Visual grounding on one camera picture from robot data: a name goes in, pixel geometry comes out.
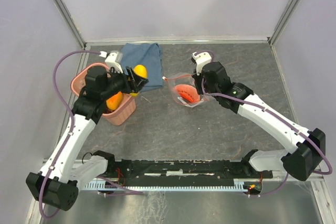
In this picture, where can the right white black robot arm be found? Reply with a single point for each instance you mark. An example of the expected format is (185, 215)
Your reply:
(303, 150)

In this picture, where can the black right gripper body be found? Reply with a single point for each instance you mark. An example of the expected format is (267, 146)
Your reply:
(208, 88)

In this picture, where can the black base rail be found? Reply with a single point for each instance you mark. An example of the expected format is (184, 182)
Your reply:
(182, 173)

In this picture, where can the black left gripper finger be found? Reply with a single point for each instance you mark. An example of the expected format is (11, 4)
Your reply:
(137, 84)
(130, 77)

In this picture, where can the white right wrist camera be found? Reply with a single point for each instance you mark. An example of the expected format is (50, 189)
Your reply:
(201, 59)

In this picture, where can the yellow lemon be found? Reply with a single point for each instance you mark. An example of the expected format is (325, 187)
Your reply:
(139, 71)

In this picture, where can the clear zip bag red zipper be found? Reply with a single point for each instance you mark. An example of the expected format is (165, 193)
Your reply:
(182, 78)

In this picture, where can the red watermelon slice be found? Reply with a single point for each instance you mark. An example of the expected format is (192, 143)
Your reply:
(187, 94)

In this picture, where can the light blue cable duct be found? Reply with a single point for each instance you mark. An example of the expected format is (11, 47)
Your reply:
(102, 185)

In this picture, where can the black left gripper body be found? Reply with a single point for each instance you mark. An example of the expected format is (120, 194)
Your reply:
(118, 82)

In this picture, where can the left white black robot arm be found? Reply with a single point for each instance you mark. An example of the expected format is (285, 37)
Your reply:
(56, 184)

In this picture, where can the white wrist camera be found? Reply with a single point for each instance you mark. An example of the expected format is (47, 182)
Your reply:
(113, 60)
(201, 59)

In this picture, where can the pink plastic perforated basket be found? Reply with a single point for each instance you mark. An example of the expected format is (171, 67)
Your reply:
(116, 117)

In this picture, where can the blue folded cloth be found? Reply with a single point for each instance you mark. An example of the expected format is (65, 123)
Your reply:
(148, 55)

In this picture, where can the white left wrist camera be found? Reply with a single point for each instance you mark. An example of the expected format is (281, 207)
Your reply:
(113, 60)

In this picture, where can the orange mango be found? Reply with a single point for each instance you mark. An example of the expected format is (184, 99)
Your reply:
(114, 101)

